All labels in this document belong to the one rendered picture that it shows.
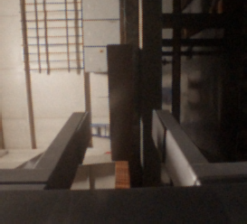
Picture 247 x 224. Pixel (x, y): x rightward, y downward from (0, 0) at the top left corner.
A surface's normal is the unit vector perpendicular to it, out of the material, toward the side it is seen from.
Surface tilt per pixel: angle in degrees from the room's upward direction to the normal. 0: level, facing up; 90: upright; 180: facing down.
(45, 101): 88
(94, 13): 90
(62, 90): 90
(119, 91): 90
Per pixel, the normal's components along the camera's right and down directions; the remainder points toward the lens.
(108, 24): 0.02, 0.12
